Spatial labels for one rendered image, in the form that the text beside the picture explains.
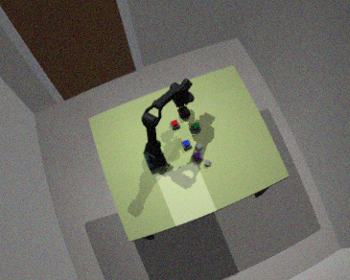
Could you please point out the red button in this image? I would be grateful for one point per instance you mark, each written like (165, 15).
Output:
(174, 124)

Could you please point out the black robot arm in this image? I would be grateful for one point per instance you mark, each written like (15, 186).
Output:
(177, 92)

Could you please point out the blue button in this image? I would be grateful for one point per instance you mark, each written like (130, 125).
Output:
(186, 144)

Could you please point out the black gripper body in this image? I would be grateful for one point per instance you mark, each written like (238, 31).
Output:
(184, 111)

